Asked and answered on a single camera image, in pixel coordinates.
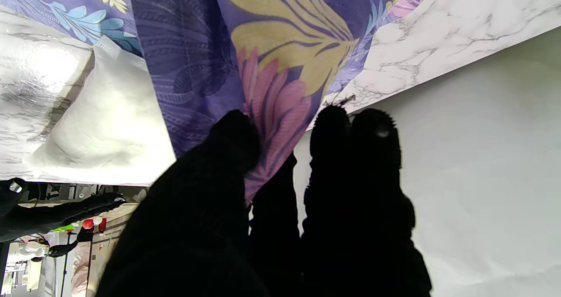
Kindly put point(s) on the red white balloon cluster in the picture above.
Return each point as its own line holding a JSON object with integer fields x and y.
{"x": 90, "y": 224}

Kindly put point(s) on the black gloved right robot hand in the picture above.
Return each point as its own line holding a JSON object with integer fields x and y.
{"x": 39, "y": 218}

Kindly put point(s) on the purple floral pillowcase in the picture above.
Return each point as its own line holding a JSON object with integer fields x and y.
{"x": 219, "y": 47}

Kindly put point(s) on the white backdrop sheet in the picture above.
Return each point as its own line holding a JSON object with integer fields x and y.
{"x": 482, "y": 165}

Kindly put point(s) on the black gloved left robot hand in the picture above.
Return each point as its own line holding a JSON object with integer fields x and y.
{"x": 197, "y": 227}

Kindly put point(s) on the white pillow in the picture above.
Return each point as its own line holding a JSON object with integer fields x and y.
{"x": 109, "y": 121}

